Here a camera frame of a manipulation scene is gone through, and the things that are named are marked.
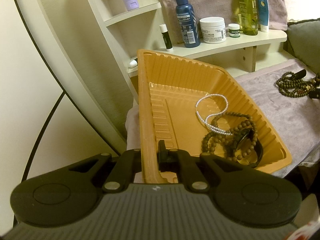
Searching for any black white lip balm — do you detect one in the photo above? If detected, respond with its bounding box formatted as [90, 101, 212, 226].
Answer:
[159, 24, 173, 52]

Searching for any brown wooden bead necklace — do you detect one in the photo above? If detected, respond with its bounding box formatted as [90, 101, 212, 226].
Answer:
[201, 112, 259, 163]

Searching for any white cream jar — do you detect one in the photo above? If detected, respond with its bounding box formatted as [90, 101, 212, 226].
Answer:
[200, 17, 226, 44]

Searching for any white pearl necklace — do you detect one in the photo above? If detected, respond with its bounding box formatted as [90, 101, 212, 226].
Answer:
[195, 93, 233, 136]

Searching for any cream wooden shelf unit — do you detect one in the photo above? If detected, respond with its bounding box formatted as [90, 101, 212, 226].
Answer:
[8, 0, 297, 153]

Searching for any lilac towel on table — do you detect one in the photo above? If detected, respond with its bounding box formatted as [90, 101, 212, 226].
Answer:
[126, 60, 319, 177]

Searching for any dark bead necklace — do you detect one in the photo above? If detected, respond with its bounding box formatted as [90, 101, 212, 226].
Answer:
[275, 71, 317, 99]

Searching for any blue white tube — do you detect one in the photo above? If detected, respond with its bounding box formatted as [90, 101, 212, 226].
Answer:
[257, 0, 269, 33]

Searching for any orange plastic tray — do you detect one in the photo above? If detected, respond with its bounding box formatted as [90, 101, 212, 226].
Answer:
[137, 49, 292, 184]

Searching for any black wrist watch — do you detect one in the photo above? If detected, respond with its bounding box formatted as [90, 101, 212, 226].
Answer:
[231, 128, 264, 168]

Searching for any blue spray bottle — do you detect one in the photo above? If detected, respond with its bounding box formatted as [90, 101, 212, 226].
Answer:
[176, 0, 200, 48]

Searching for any small green-label jar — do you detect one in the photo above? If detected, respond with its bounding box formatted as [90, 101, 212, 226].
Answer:
[228, 23, 240, 38]

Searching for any green olive oil bottle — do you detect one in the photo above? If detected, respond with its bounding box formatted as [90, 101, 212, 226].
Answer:
[239, 0, 258, 36]

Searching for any black tube lying flat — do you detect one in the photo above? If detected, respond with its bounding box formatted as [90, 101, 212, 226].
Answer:
[129, 59, 138, 68]

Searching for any grey cushion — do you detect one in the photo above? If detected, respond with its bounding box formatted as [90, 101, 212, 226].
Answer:
[284, 18, 319, 74]

